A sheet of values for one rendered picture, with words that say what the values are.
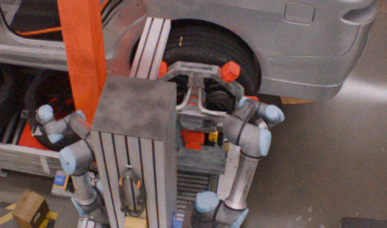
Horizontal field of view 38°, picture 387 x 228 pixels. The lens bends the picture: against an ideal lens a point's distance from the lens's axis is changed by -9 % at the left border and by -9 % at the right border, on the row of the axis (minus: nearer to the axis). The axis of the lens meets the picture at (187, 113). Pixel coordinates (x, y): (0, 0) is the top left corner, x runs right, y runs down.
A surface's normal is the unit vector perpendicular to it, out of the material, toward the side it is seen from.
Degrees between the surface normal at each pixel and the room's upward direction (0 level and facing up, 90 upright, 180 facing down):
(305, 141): 0
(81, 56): 90
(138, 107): 0
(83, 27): 90
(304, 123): 0
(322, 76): 90
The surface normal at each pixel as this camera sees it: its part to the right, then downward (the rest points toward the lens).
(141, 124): 0.01, -0.62
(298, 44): -0.14, 0.78
